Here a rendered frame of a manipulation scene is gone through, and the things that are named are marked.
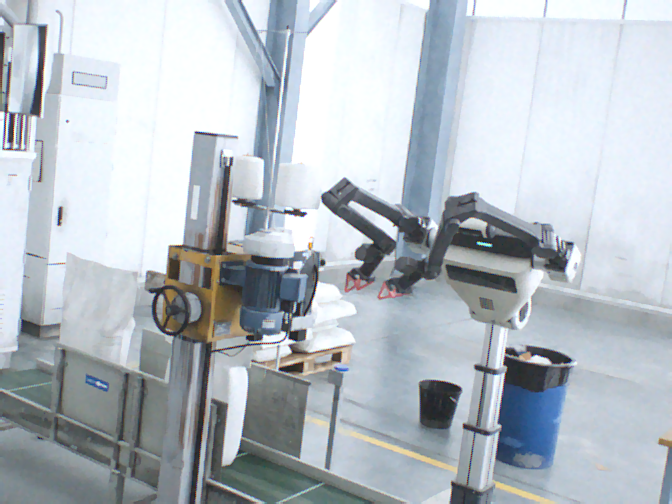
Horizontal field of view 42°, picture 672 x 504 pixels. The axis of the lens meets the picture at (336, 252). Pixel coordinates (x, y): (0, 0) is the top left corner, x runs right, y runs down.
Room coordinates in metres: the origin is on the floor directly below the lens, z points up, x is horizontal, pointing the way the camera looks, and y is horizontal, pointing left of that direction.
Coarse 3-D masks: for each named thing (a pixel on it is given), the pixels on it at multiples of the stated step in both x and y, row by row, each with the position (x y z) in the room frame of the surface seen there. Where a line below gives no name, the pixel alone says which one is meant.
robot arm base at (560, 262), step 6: (564, 240) 3.21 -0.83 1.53; (564, 246) 3.13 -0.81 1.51; (570, 246) 3.18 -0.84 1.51; (564, 252) 3.14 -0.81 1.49; (570, 252) 3.17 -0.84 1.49; (546, 258) 3.20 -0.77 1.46; (552, 258) 3.15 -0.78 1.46; (558, 258) 3.14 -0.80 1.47; (564, 258) 3.14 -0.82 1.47; (570, 258) 3.17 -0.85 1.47; (546, 264) 3.19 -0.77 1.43; (552, 264) 3.17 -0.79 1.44; (558, 264) 3.16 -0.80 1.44; (564, 264) 3.15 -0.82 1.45; (552, 270) 3.18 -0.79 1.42; (558, 270) 3.15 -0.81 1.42; (564, 270) 3.14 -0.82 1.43
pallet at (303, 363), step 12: (336, 348) 6.82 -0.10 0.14; (348, 348) 6.93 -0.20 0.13; (252, 360) 6.18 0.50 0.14; (288, 360) 6.27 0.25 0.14; (300, 360) 6.36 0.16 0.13; (312, 360) 6.50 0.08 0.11; (336, 360) 6.88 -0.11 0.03; (348, 360) 6.95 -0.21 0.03; (288, 372) 6.39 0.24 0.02; (300, 372) 6.42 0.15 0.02; (312, 372) 6.52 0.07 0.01
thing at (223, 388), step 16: (224, 352) 3.58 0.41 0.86; (240, 352) 3.53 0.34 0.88; (224, 368) 3.52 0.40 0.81; (240, 368) 3.56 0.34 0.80; (224, 384) 3.50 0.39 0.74; (240, 384) 3.54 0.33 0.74; (224, 400) 3.50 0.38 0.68; (240, 400) 3.54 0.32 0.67; (240, 416) 3.55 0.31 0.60; (240, 432) 3.56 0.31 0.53; (224, 448) 3.50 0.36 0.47; (224, 464) 3.53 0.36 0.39
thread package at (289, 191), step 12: (288, 168) 3.13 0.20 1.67; (300, 168) 3.12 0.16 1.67; (312, 168) 3.14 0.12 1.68; (288, 180) 3.13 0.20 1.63; (300, 180) 3.12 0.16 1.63; (312, 180) 3.14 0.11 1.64; (276, 192) 3.17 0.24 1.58; (288, 192) 3.12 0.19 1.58; (300, 192) 3.12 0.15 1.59; (312, 192) 3.14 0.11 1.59; (276, 204) 3.17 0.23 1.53; (288, 204) 3.12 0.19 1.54; (300, 204) 3.12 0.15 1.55; (312, 204) 3.14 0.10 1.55
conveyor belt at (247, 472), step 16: (0, 384) 4.23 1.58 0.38; (16, 384) 4.26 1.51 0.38; (32, 384) 4.30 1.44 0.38; (48, 384) 4.33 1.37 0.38; (32, 400) 4.06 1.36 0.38; (48, 400) 4.09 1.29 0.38; (240, 464) 3.58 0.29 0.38; (256, 464) 3.60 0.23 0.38; (272, 464) 3.62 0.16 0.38; (224, 480) 3.39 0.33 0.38; (240, 480) 3.41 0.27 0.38; (256, 480) 3.43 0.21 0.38; (272, 480) 3.45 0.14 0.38; (288, 480) 3.47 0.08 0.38; (304, 480) 3.49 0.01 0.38; (256, 496) 3.27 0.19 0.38; (272, 496) 3.29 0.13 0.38; (288, 496) 3.31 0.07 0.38; (304, 496) 3.33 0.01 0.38; (320, 496) 3.35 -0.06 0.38; (336, 496) 3.37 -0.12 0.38; (352, 496) 3.39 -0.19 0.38
